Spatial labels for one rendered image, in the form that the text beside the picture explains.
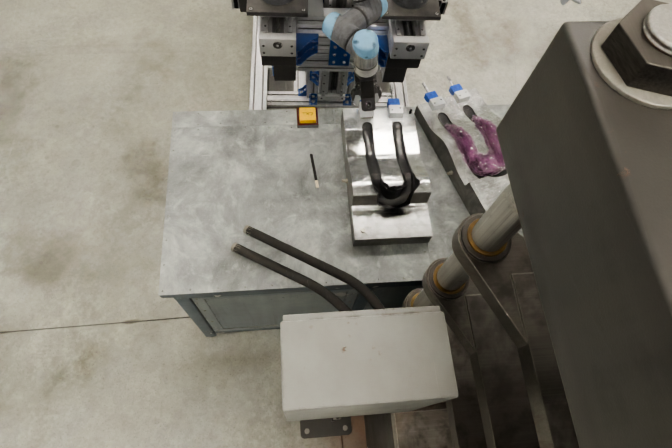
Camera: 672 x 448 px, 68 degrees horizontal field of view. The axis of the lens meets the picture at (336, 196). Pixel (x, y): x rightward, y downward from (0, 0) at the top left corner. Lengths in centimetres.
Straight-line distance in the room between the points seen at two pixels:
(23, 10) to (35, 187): 127
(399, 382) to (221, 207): 103
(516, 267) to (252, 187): 106
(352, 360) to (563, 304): 43
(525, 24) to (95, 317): 309
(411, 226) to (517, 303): 80
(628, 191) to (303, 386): 61
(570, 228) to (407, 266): 116
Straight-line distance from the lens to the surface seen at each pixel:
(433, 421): 163
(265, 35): 192
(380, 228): 165
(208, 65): 317
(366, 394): 91
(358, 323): 92
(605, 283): 53
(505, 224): 83
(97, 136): 302
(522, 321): 93
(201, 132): 191
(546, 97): 61
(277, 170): 180
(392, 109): 183
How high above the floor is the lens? 236
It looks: 63 degrees down
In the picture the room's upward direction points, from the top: 9 degrees clockwise
